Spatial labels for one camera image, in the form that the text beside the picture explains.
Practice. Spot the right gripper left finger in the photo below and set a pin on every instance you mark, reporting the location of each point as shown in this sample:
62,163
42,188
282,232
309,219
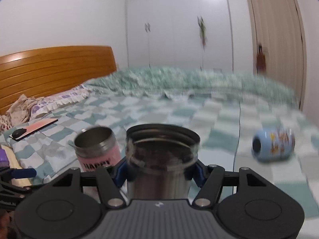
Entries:
109,182

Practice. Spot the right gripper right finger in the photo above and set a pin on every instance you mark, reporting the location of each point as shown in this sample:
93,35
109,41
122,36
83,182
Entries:
209,179

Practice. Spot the silver steel cup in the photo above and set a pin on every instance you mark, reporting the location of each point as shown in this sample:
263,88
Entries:
157,157

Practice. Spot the pink steel cup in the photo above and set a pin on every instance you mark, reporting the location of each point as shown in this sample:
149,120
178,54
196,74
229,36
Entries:
97,147

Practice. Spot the blue cartoon sticker cup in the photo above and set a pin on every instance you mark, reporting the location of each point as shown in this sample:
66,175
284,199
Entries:
273,144

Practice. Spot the checkered green white blanket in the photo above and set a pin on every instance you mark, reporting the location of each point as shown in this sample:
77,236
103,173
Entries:
226,129

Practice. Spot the beige crumpled cloth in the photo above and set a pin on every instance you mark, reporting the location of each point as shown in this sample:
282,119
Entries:
18,113

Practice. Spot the purple floral pillow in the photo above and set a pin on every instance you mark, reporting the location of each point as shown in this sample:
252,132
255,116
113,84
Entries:
43,105

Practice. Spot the green floral duvet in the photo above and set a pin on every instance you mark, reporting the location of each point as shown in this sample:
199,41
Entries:
179,84

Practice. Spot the wooden headboard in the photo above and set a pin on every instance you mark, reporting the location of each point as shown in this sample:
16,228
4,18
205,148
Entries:
47,71

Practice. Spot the hanging dried herb bundle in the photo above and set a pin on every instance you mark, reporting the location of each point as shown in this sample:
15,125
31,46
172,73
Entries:
203,35

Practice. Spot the white wardrobe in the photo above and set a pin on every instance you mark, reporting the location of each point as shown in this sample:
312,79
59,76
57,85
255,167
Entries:
166,33

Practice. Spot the beige wooden door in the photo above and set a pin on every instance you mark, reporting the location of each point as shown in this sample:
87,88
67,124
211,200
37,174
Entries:
278,36

